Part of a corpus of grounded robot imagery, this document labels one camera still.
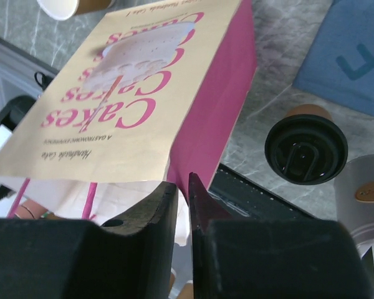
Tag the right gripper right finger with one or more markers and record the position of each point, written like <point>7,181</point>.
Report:
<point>246,258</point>

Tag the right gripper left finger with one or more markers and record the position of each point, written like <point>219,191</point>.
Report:
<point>129,257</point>

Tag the pink cream paper gift bag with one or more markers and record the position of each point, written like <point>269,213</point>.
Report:
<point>151,96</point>

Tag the brown paper coffee cup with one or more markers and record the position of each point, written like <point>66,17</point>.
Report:
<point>309,109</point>
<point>62,10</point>

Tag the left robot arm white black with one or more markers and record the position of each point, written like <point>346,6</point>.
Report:
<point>10,116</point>

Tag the grey cylindrical straw holder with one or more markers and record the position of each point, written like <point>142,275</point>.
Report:
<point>354,197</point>

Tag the blue lettered cloth placemat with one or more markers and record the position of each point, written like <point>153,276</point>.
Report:
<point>339,65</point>

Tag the black mounting base rail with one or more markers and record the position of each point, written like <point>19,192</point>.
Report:
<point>243,197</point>

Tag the aluminium frame rail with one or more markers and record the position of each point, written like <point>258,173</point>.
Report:
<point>20,73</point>

